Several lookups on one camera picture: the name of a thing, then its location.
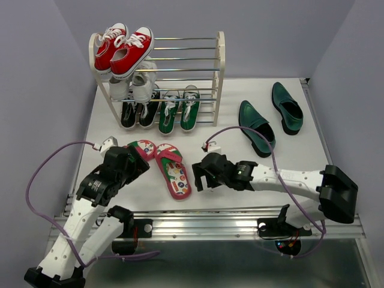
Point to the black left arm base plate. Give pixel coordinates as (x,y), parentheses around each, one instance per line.
(138,228)

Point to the black sneaker left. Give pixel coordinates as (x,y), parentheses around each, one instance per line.
(128,115)

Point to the pink slide sandal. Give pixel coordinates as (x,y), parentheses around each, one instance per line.
(169,161)
(145,148)

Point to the green canvas sneaker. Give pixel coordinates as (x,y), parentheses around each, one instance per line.
(168,111)
(190,108)

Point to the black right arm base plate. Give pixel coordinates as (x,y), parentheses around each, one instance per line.
(278,228)

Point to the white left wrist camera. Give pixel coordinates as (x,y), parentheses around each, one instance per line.
(107,144)

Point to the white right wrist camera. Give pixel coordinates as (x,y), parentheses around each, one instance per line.
(211,147)

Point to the dark green loafer near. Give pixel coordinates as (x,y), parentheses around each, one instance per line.
(249,117)

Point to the black sneaker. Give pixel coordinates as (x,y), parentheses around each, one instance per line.
(128,115)
(149,110)

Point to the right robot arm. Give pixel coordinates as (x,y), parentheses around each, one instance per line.
(327,194)

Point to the dark green loafer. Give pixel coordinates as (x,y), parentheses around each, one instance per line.
(292,117)
(249,117)

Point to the dark green loafer far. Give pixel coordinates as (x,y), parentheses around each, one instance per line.
(292,117)

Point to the red sneaker right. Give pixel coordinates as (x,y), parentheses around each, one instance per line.
(130,52)

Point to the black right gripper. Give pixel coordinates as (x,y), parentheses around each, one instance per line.
(199,171)

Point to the black sneaker right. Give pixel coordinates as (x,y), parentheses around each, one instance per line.
(149,110)

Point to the white sneaker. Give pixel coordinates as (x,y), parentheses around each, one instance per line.
(119,89)
(143,81)

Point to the aluminium table edge rail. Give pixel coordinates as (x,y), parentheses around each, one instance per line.
(228,225)

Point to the red sneaker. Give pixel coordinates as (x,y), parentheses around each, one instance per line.
(130,52)
(106,47)

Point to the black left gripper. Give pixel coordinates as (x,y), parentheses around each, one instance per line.
(138,167)

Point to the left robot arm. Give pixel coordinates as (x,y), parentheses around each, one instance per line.
(91,226)

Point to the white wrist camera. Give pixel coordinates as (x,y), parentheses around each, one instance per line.
(211,147)
(107,144)

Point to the white sneaker left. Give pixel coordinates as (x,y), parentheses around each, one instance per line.
(119,89)

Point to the white sneaker right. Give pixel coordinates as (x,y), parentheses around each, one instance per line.
(143,81)

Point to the red sneaker left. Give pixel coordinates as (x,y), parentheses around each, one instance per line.
(106,47)

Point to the cream shoe rack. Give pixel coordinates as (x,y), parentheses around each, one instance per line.
(201,63)

